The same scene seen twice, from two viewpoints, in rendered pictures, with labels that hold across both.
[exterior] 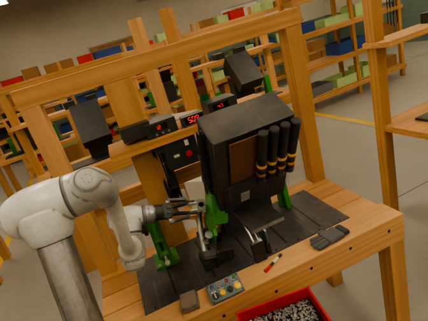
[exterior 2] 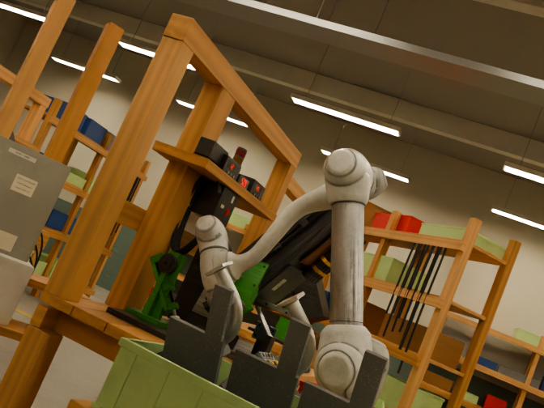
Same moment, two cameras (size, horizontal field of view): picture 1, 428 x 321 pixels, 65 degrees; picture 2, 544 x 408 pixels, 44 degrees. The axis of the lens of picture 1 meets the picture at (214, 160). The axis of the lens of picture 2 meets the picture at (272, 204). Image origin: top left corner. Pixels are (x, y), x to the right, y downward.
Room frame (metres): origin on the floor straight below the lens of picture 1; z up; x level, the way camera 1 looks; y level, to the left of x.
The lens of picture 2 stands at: (-0.11, 2.33, 1.17)
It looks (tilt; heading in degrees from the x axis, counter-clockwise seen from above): 7 degrees up; 305
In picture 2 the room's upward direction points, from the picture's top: 23 degrees clockwise
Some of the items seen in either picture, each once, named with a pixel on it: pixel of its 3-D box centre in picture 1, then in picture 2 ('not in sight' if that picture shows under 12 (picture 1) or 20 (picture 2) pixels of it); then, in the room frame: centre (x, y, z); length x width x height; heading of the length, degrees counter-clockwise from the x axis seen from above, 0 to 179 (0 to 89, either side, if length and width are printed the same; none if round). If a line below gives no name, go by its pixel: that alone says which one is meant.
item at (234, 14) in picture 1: (251, 51); not in sight; (9.44, -1.80, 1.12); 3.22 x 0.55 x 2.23; 107
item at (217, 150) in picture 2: (135, 131); (212, 152); (1.67, 0.33, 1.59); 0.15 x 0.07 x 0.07; 104
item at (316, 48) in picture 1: (312, 53); not in sight; (10.91, -3.98, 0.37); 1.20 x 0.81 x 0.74; 109
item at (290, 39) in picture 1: (197, 149); (200, 214); (1.82, 0.07, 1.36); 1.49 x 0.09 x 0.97; 104
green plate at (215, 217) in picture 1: (216, 208); (248, 282); (1.45, 0.06, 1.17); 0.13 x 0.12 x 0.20; 104
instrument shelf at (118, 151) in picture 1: (191, 124); (222, 185); (1.78, 0.06, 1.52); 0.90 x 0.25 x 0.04; 104
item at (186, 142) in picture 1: (179, 149); (214, 202); (1.70, 0.16, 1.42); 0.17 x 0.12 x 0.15; 104
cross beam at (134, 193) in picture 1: (200, 167); (175, 237); (1.88, 0.09, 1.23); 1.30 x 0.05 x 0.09; 104
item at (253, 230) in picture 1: (249, 209); (261, 303); (1.45, -0.10, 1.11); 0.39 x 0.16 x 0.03; 14
